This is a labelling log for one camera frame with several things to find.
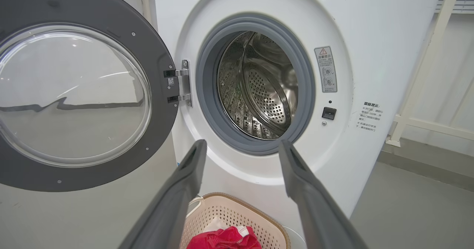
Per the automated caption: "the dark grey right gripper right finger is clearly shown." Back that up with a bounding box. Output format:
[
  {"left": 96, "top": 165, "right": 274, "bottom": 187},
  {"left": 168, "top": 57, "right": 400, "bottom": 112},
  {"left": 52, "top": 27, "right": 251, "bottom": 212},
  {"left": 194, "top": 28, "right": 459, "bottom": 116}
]
[{"left": 278, "top": 139, "right": 369, "bottom": 249}]

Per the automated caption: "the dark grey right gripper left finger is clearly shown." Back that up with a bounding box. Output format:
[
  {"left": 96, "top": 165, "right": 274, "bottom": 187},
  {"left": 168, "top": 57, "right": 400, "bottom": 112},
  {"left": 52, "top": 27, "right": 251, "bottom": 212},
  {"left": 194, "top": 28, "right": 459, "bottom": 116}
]
[{"left": 118, "top": 139, "right": 208, "bottom": 249}]

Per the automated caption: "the white garment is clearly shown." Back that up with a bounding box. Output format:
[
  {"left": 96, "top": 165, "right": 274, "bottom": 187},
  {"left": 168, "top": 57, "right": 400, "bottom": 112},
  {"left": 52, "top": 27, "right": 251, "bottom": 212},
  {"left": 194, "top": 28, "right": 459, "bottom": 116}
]
[{"left": 202, "top": 217, "right": 231, "bottom": 233}]

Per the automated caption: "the red garment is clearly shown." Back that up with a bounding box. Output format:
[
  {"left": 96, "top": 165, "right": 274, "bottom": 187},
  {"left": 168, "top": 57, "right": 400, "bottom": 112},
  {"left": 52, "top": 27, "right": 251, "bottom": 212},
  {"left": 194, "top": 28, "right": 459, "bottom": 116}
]
[{"left": 186, "top": 225, "right": 263, "bottom": 249}]

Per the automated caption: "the dark grey round washer door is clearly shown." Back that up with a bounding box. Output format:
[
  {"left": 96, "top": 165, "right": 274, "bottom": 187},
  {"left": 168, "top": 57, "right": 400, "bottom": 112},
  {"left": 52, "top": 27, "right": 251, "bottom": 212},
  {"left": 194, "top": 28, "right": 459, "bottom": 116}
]
[{"left": 0, "top": 0, "right": 181, "bottom": 193}]

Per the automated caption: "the cream perforated laundry basket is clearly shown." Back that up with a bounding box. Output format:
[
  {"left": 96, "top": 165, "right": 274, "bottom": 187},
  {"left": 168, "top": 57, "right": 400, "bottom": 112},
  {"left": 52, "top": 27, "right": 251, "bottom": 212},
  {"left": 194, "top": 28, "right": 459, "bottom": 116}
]
[{"left": 180, "top": 192, "right": 291, "bottom": 249}]

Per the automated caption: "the black door latch socket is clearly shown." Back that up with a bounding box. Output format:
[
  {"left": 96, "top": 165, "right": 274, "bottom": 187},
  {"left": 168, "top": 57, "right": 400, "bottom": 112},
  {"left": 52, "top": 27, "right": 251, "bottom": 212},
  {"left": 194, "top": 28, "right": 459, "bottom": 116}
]
[{"left": 321, "top": 106, "right": 337, "bottom": 121}]

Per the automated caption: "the grey rubber door gasket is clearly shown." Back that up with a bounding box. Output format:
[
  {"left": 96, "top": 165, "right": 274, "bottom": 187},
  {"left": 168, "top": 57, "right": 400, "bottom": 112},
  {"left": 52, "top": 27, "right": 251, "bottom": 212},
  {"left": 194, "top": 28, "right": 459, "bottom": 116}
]
[{"left": 195, "top": 13, "right": 316, "bottom": 156}]

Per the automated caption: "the metal door hinge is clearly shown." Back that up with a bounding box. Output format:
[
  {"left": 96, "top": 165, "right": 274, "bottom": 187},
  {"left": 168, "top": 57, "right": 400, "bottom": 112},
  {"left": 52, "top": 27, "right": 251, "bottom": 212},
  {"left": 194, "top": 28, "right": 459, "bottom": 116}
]
[{"left": 163, "top": 59, "right": 193, "bottom": 107}]

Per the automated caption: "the white front-load washing machine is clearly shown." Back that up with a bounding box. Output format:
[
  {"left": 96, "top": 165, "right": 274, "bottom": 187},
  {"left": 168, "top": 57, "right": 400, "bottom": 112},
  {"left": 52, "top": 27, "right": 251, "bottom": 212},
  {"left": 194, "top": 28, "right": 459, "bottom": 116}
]
[{"left": 153, "top": 0, "right": 445, "bottom": 249}]

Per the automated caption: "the steel perforated washer drum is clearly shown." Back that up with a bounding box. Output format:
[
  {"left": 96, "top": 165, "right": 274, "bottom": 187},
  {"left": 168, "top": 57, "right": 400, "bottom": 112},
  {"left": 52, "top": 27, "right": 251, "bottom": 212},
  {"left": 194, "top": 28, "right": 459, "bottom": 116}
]
[{"left": 217, "top": 31, "right": 299, "bottom": 140}]

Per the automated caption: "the grey warning sticker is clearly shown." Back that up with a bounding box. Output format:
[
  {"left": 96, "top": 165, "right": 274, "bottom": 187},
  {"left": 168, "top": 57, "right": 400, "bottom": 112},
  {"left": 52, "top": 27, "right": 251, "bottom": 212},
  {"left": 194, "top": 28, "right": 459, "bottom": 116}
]
[{"left": 314, "top": 46, "right": 338, "bottom": 93}]

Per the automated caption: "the white metal railing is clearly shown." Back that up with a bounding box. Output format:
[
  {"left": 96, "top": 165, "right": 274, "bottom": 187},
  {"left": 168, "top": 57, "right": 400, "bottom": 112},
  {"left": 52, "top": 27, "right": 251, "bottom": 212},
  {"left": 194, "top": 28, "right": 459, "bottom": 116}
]
[{"left": 385, "top": 0, "right": 474, "bottom": 148}]

